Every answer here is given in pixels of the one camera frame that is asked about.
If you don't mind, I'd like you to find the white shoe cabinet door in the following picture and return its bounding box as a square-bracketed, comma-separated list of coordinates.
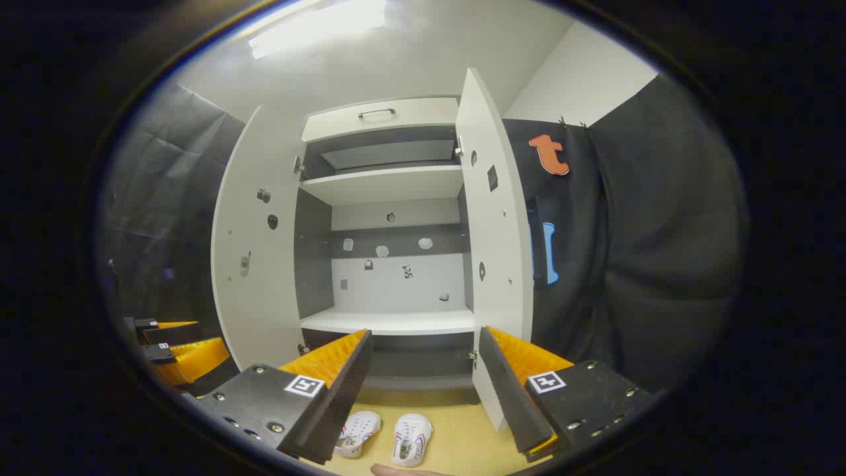
[455, 66, 535, 432]
[210, 104, 309, 371]

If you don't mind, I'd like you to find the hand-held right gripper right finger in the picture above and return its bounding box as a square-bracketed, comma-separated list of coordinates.
[477, 326, 652, 463]

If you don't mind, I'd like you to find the white sneaker shoe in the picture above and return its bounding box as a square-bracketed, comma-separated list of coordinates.
[391, 414, 434, 467]
[334, 411, 382, 459]

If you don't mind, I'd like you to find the ceiling light panel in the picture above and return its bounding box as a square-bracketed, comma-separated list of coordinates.
[248, 0, 387, 60]

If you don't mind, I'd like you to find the white grey shoe cabinet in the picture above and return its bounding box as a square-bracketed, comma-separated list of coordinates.
[293, 96, 478, 397]

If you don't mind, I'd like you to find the white cabinet drawer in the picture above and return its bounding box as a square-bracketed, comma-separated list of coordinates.
[301, 97, 461, 143]

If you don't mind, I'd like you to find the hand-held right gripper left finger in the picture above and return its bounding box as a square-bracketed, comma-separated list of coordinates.
[197, 329, 373, 465]

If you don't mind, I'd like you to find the black backdrop cloth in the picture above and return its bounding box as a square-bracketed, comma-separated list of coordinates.
[502, 73, 750, 394]
[98, 83, 247, 338]

